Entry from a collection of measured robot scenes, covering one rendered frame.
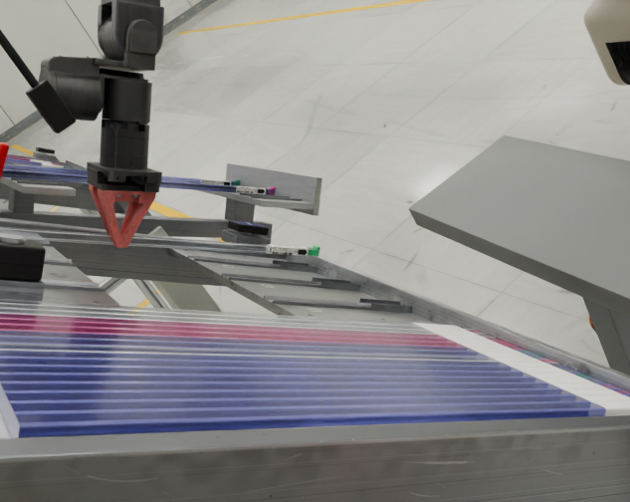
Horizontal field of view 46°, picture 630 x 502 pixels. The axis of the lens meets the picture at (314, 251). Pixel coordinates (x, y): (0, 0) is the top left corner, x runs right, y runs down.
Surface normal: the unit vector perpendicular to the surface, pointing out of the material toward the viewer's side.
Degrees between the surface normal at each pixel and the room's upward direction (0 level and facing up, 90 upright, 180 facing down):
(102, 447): 45
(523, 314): 0
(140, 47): 91
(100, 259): 90
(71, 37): 90
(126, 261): 90
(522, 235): 0
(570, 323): 0
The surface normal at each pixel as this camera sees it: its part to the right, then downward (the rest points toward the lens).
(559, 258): -0.46, -0.76
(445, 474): 0.51, 0.19
